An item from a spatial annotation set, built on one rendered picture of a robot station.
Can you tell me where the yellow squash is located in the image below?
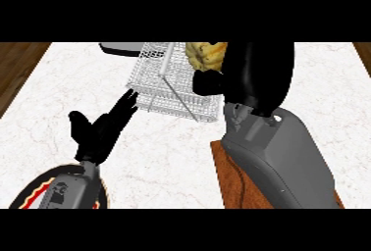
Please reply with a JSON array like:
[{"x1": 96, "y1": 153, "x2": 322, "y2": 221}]
[{"x1": 184, "y1": 41, "x2": 229, "y2": 74}]

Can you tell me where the white wire tiered basket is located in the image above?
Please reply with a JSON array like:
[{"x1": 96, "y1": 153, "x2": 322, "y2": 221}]
[{"x1": 125, "y1": 41, "x2": 224, "y2": 124}]

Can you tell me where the brown wooden cutting board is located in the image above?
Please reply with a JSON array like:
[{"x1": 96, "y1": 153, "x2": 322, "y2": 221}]
[{"x1": 210, "y1": 139, "x2": 346, "y2": 210}]

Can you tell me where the grey and black appliance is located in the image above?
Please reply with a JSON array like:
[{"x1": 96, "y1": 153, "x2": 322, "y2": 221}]
[{"x1": 99, "y1": 41, "x2": 146, "y2": 58}]

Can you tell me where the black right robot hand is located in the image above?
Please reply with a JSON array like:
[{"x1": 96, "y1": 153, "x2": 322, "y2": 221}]
[{"x1": 190, "y1": 41, "x2": 295, "y2": 119}]

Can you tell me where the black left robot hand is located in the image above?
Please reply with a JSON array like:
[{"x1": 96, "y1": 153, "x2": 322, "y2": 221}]
[{"x1": 66, "y1": 88, "x2": 140, "y2": 166}]

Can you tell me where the black plate with red rim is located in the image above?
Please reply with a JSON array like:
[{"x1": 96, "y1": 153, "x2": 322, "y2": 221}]
[{"x1": 7, "y1": 163, "x2": 111, "y2": 210}]

